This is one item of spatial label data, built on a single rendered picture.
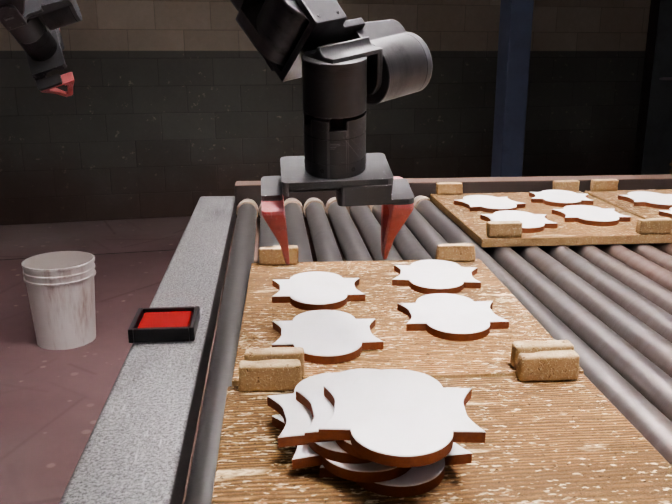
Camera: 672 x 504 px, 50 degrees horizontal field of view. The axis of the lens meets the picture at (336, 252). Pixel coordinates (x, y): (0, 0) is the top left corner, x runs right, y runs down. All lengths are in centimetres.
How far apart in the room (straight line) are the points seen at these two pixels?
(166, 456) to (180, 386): 13
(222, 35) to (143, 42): 57
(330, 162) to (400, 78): 10
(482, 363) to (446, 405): 20
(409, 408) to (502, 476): 9
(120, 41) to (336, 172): 508
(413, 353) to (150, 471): 30
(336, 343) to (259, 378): 12
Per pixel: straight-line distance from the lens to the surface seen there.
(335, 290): 94
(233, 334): 88
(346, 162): 66
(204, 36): 570
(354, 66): 63
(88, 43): 571
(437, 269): 104
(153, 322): 91
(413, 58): 69
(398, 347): 79
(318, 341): 78
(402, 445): 52
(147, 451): 66
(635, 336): 95
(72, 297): 330
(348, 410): 56
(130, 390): 77
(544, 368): 73
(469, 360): 77
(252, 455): 60
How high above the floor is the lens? 124
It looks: 15 degrees down
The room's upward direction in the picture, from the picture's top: straight up
